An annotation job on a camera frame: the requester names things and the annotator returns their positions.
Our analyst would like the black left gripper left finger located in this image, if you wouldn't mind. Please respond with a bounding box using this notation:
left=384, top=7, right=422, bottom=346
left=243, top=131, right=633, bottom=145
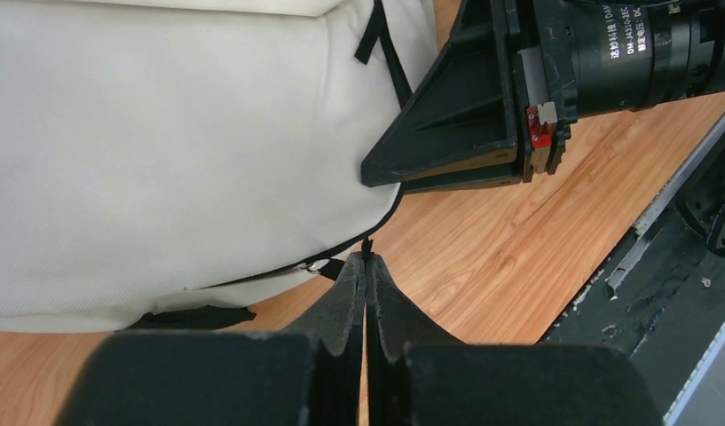
left=55, top=253, right=365, bottom=425

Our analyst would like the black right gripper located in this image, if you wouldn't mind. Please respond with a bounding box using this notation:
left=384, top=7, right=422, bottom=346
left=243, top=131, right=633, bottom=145
left=360, top=1, right=725, bottom=193

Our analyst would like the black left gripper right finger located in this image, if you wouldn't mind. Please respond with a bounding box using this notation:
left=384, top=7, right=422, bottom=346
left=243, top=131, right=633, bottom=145
left=365, top=255, right=662, bottom=425

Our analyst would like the cream canvas backpack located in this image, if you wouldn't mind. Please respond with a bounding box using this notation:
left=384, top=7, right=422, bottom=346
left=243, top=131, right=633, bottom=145
left=0, top=1, right=437, bottom=333

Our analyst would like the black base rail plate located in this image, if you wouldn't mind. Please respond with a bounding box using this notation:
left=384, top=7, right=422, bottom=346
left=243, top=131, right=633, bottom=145
left=541, top=113, right=725, bottom=422

